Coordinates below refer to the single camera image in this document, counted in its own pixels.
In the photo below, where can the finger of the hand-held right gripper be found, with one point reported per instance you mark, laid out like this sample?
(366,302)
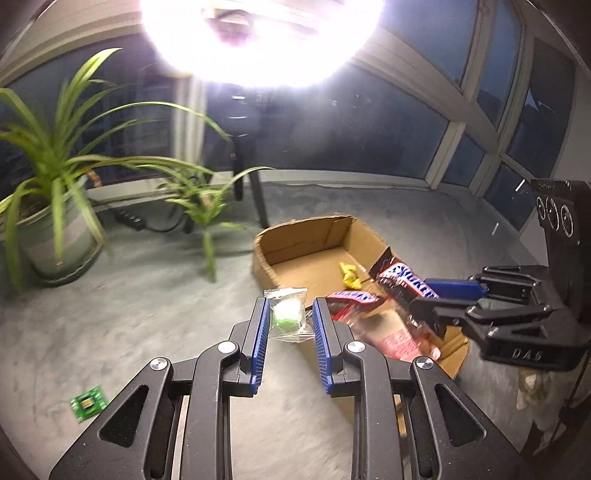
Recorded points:
(455,288)
(438,311)

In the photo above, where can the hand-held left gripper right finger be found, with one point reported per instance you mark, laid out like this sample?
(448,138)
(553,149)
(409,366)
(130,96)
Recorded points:
(323,346)

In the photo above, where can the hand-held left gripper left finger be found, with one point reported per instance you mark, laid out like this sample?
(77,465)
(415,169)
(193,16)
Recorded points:
(258,341)

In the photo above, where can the round cake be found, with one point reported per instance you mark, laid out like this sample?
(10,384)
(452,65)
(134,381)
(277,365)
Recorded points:
(286,314)

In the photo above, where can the brown chocolate bar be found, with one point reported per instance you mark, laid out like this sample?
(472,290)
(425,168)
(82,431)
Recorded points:
(353,299)
(406,279)

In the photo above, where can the sliced bread packet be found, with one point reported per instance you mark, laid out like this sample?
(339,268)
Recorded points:
(392,339)

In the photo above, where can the small yellow snack packet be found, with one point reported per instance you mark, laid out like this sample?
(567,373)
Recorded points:
(348,274)

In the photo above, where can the cardboard box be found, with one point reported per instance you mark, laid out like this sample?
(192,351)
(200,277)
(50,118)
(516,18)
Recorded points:
(314,249)

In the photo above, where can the small spider plant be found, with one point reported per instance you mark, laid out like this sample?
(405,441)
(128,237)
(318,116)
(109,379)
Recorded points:
(203,207)

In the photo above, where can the black light tripod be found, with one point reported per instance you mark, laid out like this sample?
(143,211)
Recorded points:
(256,194)

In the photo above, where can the black power strip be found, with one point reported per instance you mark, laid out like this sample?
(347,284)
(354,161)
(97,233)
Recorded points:
(129,219)

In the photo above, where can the small green snack packet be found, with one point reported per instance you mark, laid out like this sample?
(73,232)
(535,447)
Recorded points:
(87,404)

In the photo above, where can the grey-green plant pot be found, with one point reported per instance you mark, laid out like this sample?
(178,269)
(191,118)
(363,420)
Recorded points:
(41,240)

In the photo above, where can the large spider plant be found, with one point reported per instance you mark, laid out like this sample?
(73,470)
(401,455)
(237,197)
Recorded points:
(51,152)

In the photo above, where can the white window frame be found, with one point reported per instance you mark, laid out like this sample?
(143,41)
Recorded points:
(466,138)

